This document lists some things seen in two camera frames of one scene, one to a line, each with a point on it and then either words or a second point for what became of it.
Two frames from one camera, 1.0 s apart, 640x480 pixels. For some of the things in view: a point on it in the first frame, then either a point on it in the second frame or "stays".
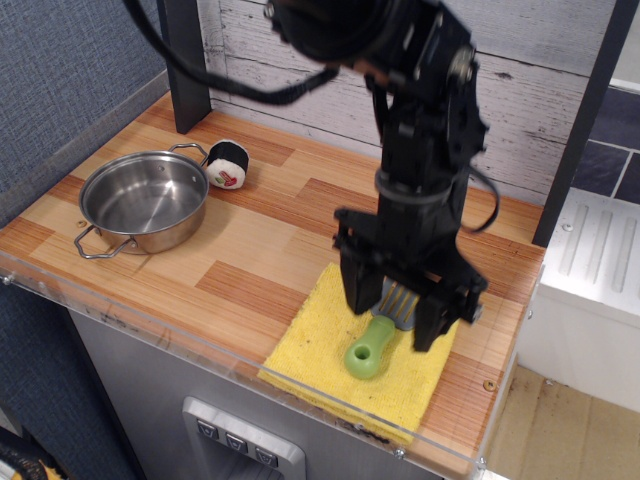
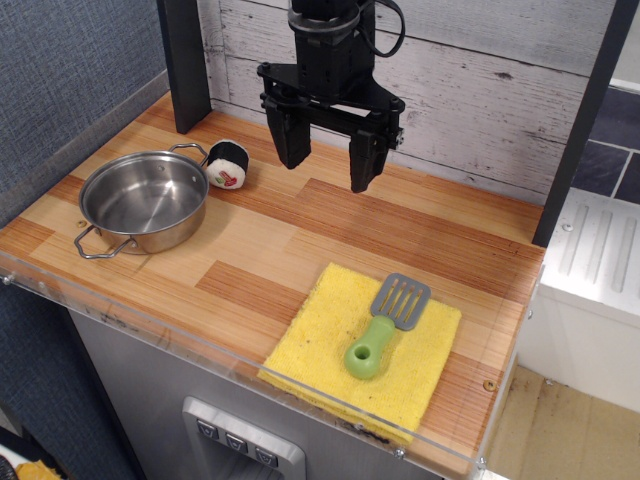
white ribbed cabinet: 583,327 stays
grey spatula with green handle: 396,309 stays
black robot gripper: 415,239 to 333,84
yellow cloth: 307,362 stays
